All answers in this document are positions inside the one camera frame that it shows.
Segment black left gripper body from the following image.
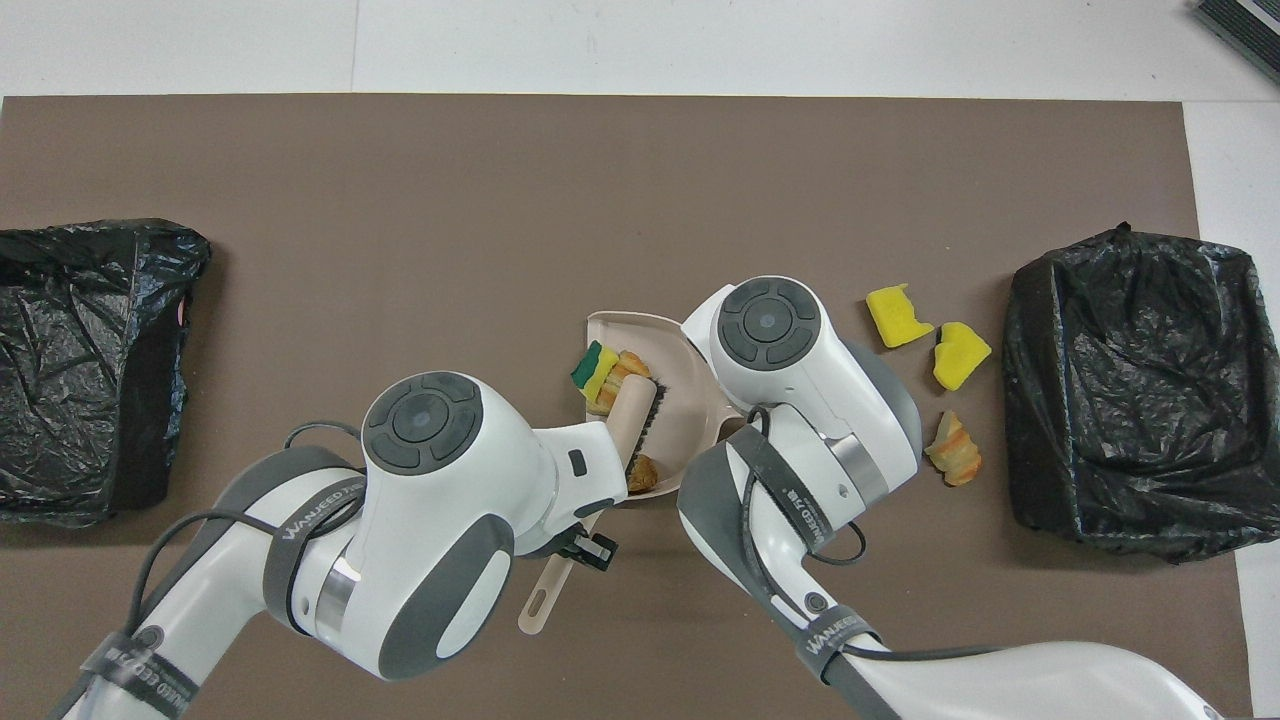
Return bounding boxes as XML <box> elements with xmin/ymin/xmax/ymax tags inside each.
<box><xmin>560</xmin><ymin>530</ymin><xmax>618</xmax><ymax>571</ymax></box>

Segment beige hand brush black bristles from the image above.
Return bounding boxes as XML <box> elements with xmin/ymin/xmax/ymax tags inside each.
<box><xmin>518</xmin><ymin>378</ymin><xmax>661</xmax><ymax>638</ymax></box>

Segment beige plastic dustpan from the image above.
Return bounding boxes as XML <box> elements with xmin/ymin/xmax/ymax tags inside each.
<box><xmin>583</xmin><ymin>310</ymin><xmax>746</xmax><ymax>501</ymax></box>

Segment yellow sponge with green backing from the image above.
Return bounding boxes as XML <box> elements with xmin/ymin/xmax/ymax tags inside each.
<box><xmin>570</xmin><ymin>340</ymin><xmax>621</xmax><ymax>396</ymax></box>

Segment pale crusty bread chunk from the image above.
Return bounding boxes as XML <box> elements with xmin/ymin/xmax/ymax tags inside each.
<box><xmin>590</xmin><ymin>350</ymin><xmax>651</xmax><ymax>416</ymax></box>

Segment bin lined with black bag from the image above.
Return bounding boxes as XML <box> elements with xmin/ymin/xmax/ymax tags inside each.
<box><xmin>1003</xmin><ymin>222</ymin><xmax>1280</xmax><ymax>564</ymax></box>
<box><xmin>0</xmin><ymin>218</ymin><xmax>213</xmax><ymax>528</ymax></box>

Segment striped croissant piece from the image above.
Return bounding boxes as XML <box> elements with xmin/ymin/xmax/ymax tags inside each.
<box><xmin>924</xmin><ymin>410</ymin><xmax>983</xmax><ymax>488</ymax></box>

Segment yellow sponge piece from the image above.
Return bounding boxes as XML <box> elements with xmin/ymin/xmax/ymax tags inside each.
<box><xmin>866</xmin><ymin>283</ymin><xmax>936</xmax><ymax>349</ymax></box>
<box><xmin>933</xmin><ymin>321</ymin><xmax>993</xmax><ymax>392</ymax></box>

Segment brown table mat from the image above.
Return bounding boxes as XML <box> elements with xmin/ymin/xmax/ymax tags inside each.
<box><xmin>0</xmin><ymin>94</ymin><xmax>1253</xmax><ymax>720</ymax></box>

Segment dark ribbed floor grate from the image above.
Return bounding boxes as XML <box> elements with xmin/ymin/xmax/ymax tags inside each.
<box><xmin>1193</xmin><ymin>0</ymin><xmax>1280</xmax><ymax>86</ymax></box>

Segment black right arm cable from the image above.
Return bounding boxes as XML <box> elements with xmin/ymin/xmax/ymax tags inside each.
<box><xmin>738</xmin><ymin>405</ymin><xmax>1011</xmax><ymax>666</ymax></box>

